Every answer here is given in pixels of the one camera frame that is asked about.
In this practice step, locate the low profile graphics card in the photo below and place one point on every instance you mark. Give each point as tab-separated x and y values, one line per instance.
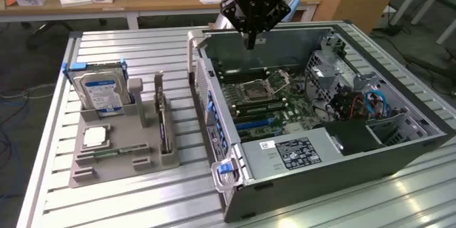
161	121

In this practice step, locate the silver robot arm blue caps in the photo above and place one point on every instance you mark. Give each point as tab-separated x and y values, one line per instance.
224	22

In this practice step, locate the metal socket cover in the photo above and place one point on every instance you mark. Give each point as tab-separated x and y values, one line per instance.
277	81

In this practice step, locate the CPU socket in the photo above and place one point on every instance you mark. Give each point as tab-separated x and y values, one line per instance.
254	92

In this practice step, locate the perforated metal drive cage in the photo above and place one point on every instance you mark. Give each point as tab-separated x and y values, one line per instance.
326	86

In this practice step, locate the black floor adapter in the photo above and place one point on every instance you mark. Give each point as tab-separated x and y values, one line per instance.
393	30

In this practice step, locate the hard disk in blue carrier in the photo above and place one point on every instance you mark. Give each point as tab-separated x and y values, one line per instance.
98	92

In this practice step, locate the black chair base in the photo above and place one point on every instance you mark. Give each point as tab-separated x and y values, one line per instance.
38	34

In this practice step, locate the grey power supply unit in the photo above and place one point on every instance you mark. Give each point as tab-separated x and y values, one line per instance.
262	164

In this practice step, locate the grey disk bay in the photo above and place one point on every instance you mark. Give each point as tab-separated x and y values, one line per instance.
409	129

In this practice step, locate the blue case latch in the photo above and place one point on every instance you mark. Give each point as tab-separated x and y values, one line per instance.
222	169

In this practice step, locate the silver CPU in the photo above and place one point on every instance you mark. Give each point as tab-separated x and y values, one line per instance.
94	137

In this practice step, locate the green RAM stick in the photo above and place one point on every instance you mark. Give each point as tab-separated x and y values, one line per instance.
106	154

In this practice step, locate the open dark PC case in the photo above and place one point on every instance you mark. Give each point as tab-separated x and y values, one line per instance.
320	185

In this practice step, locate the grey parts rack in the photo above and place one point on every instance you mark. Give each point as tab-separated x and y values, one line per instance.
117	169

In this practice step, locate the white table frame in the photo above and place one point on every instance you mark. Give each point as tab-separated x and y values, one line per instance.
446	33

